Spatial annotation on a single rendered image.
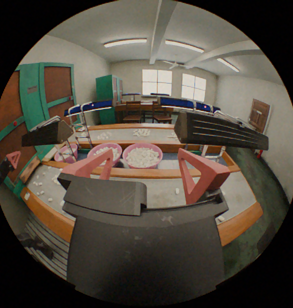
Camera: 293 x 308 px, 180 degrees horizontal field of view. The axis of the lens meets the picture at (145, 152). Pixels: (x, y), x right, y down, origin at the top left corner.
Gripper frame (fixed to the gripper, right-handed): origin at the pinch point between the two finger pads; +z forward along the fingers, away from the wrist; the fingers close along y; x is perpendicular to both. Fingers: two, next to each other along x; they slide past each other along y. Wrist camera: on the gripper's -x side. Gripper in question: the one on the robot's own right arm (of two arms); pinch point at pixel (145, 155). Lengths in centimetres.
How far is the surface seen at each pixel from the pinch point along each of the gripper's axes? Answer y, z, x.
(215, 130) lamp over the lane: -18.1, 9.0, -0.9
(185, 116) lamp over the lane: -9.2, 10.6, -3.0
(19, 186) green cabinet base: 106, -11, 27
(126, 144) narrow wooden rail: 15, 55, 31
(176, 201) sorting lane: -14.4, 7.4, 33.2
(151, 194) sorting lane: -2.7, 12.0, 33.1
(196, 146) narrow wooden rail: -44, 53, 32
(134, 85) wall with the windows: 56, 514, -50
